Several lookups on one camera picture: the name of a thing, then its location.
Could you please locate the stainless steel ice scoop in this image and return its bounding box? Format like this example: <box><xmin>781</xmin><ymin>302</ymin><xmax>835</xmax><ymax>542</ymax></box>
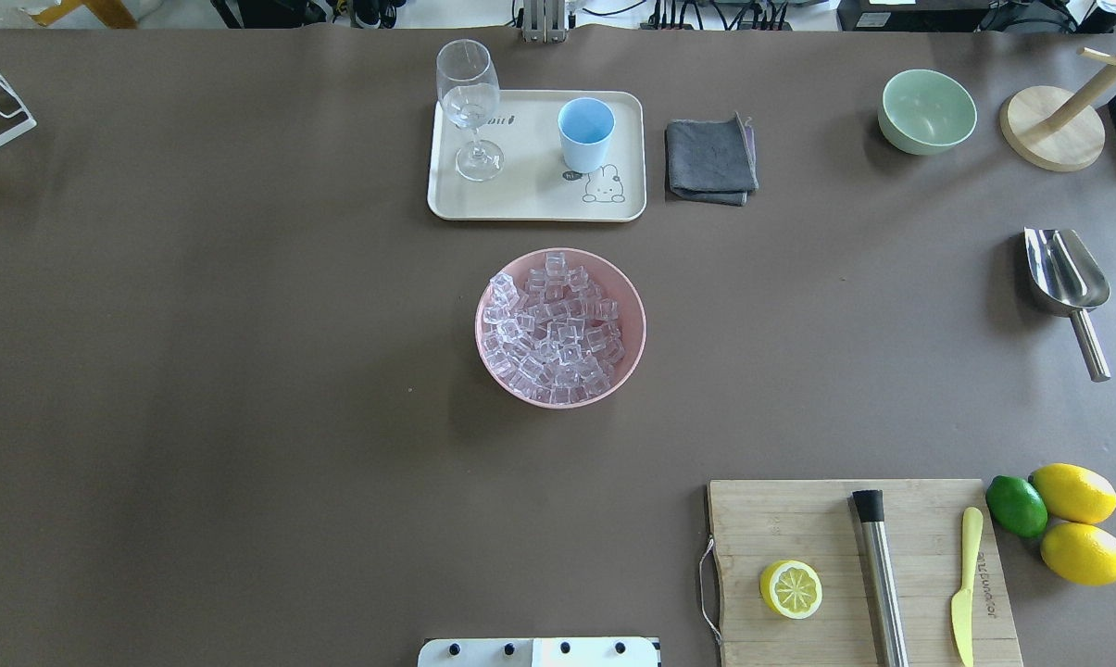
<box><xmin>1023</xmin><ymin>228</ymin><xmax>1112</xmax><ymax>383</ymax></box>

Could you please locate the pile of clear ice cubes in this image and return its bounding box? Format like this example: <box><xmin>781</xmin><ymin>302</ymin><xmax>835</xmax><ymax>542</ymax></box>
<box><xmin>483</xmin><ymin>251</ymin><xmax>626</xmax><ymax>405</ymax></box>

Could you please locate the light blue plastic cup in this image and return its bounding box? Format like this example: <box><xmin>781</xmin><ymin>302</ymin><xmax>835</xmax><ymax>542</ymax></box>
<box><xmin>558</xmin><ymin>97</ymin><xmax>616</xmax><ymax>173</ymax></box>

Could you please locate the wooden cup tree stand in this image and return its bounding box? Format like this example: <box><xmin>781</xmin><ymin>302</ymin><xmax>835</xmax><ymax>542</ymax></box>
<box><xmin>998</xmin><ymin>47</ymin><xmax>1116</xmax><ymax>172</ymax></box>

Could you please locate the pink bowl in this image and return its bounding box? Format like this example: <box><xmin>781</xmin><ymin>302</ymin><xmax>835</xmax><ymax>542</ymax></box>
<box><xmin>474</xmin><ymin>247</ymin><xmax>647</xmax><ymax>410</ymax></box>

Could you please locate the cream rabbit serving tray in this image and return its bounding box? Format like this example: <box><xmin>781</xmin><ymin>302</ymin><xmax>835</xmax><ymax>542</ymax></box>
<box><xmin>427</xmin><ymin>90</ymin><xmax>647</xmax><ymax>222</ymax></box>

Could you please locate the grey folded cloth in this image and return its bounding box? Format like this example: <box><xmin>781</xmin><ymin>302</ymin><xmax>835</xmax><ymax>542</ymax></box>
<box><xmin>665</xmin><ymin>114</ymin><xmax>759</xmax><ymax>207</ymax></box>

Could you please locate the clear wine glass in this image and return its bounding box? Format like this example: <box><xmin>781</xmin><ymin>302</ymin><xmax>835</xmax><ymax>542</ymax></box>
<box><xmin>436</xmin><ymin>39</ymin><xmax>503</xmax><ymax>182</ymax></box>

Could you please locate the bamboo cutting board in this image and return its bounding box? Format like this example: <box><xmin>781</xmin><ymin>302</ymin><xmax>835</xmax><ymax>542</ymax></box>
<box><xmin>708</xmin><ymin>480</ymin><xmax>987</xmax><ymax>666</ymax></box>

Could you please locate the half lemon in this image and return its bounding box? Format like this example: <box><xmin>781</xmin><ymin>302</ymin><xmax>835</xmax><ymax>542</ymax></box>
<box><xmin>759</xmin><ymin>559</ymin><xmax>822</xmax><ymax>620</ymax></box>

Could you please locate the steel muddler black tip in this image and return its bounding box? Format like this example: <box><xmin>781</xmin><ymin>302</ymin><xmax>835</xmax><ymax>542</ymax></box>
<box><xmin>852</xmin><ymin>489</ymin><xmax>910</xmax><ymax>666</ymax></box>

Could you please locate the mint green bowl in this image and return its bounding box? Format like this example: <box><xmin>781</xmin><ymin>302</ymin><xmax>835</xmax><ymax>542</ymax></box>
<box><xmin>878</xmin><ymin>70</ymin><xmax>978</xmax><ymax>156</ymax></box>

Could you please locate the yellow plastic knife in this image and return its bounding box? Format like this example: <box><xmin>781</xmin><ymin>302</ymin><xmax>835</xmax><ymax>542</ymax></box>
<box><xmin>950</xmin><ymin>508</ymin><xmax>984</xmax><ymax>666</ymax></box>

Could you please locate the green lime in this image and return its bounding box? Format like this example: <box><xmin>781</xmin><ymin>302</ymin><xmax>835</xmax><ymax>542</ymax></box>
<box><xmin>985</xmin><ymin>474</ymin><xmax>1049</xmax><ymax>539</ymax></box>

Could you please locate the upper yellow lemon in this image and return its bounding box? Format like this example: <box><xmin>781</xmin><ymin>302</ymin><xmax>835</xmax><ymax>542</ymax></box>
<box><xmin>1029</xmin><ymin>461</ymin><xmax>1116</xmax><ymax>526</ymax></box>

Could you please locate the yellow lemon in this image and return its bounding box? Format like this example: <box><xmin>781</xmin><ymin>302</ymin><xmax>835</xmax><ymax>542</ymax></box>
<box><xmin>1040</xmin><ymin>522</ymin><xmax>1116</xmax><ymax>586</ymax></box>
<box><xmin>1029</xmin><ymin>461</ymin><xmax>1116</xmax><ymax>526</ymax></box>

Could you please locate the lower yellow lemon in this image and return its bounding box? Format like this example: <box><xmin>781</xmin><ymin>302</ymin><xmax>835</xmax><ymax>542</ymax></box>
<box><xmin>1040</xmin><ymin>522</ymin><xmax>1116</xmax><ymax>586</ymax></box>

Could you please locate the aluminium camera mount post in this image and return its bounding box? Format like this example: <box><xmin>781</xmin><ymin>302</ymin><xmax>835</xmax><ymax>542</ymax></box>
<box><xmin>516</xmin><ymin>0</ymin><xmax>571</xmax><ymax>44</ymax></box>

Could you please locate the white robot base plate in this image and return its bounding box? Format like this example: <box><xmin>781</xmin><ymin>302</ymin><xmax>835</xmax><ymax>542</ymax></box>
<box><xmin>417</xmin><ymin>636</ymin><xmax>662</xmax><ymax>666</ymax></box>

